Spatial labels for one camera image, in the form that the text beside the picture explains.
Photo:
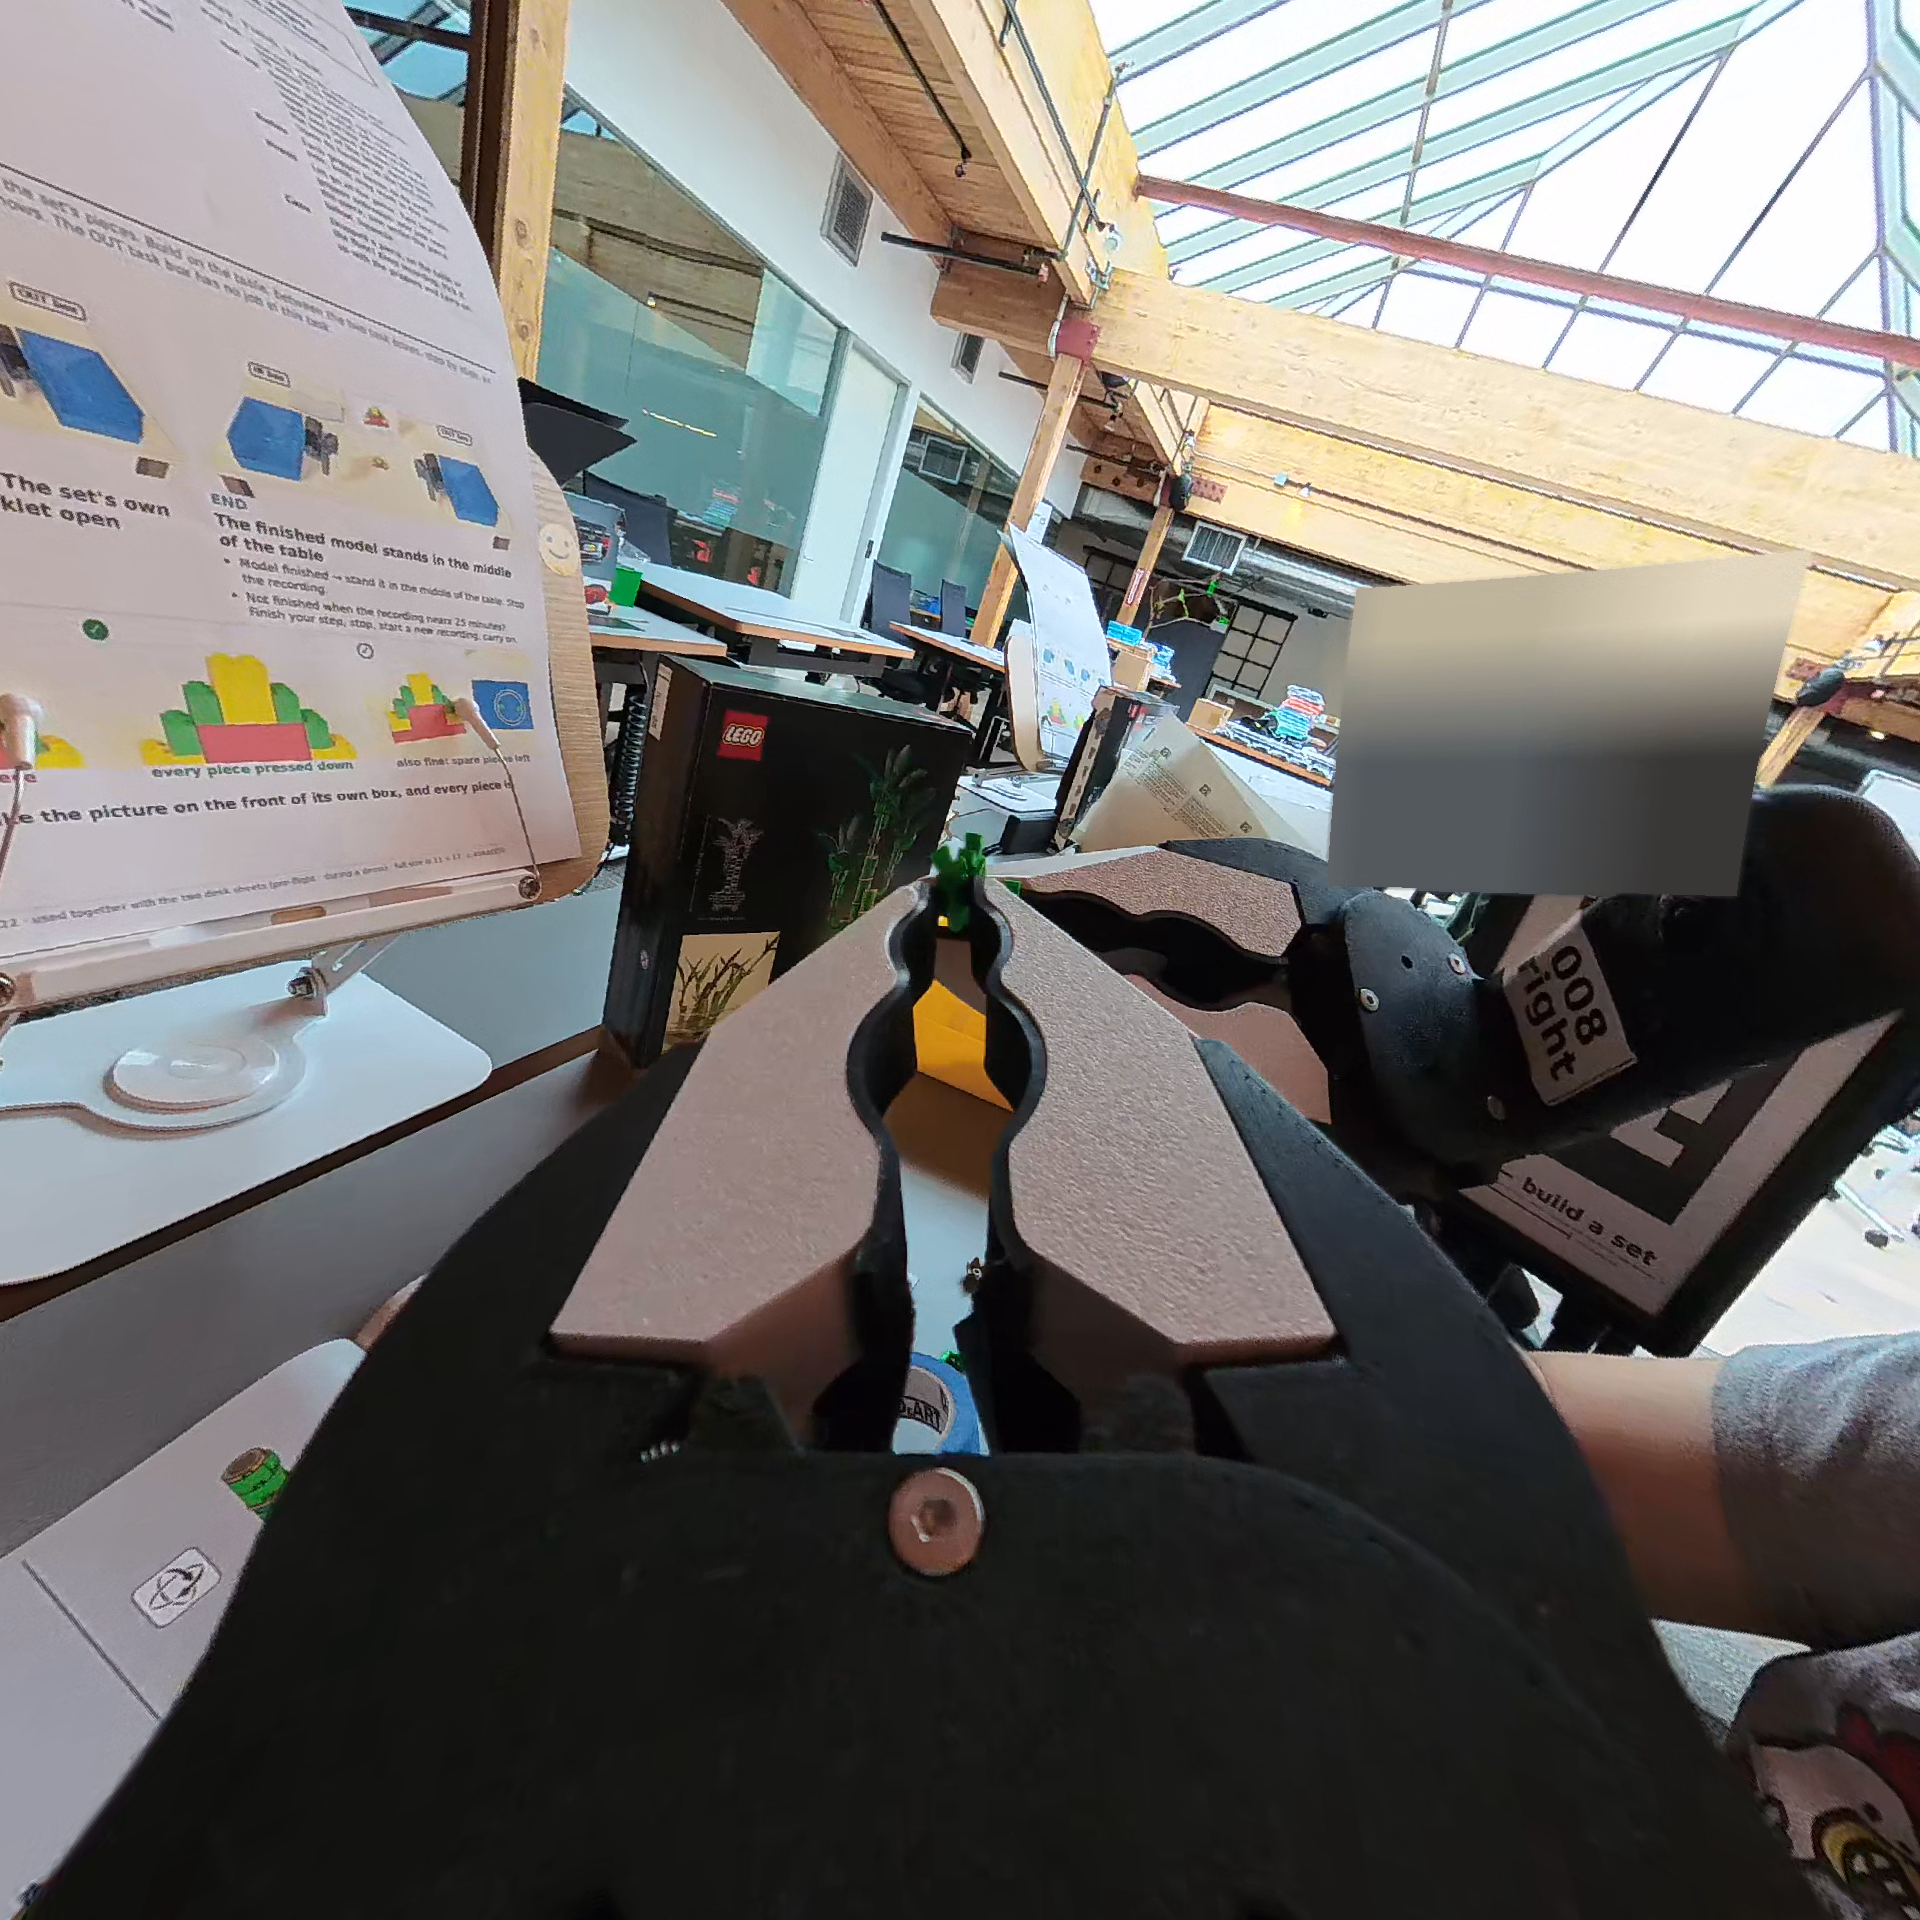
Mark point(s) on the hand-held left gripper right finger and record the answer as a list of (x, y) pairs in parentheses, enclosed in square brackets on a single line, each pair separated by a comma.
[(1155, 1185)]

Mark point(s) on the white printed instruction sheet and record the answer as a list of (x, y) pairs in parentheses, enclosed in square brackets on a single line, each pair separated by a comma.
[(271, 450)]

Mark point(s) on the grey printed shirt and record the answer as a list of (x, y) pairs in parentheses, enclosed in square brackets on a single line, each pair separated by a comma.
[(1822, 1484)]

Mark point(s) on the white lego instruction booklet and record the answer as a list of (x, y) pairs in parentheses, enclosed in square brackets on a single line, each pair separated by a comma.
[(105, 1621)]

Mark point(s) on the folded paper sheet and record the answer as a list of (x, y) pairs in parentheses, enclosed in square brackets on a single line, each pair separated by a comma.
[(1200, 795)]

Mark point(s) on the black lego box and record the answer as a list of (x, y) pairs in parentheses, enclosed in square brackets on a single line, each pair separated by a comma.
[(750, 840)]

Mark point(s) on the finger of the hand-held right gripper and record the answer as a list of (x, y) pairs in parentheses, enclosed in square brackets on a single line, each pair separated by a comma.
[(1200, 893), (1275, 1058)]

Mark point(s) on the yellow plastic bin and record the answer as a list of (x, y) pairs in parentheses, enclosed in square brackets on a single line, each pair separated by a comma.
[(944, 1043)]

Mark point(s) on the instruction sheet stand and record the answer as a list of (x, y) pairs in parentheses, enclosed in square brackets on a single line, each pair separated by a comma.
[(1058, 630)]

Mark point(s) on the white sheet stand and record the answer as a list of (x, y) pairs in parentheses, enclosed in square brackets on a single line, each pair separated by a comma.
[(301, 1095)]

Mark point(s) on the green cup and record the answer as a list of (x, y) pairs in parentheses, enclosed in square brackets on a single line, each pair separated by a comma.
[(626, 582)]

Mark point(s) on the black framed sign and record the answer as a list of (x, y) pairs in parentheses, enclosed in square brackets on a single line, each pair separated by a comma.
[(1725, 1185)]

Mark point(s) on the green lego stem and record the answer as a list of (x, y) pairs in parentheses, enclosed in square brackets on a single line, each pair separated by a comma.
[(956, 879)]

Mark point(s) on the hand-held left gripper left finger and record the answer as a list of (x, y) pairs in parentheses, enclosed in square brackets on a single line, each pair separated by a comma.
[(720, 1155)]

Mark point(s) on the wooden office desk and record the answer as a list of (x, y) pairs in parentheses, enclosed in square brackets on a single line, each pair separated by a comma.
[(750, 614)]

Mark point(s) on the blue tape roll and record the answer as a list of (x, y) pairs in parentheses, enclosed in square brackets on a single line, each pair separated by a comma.
[(932, 1410)]

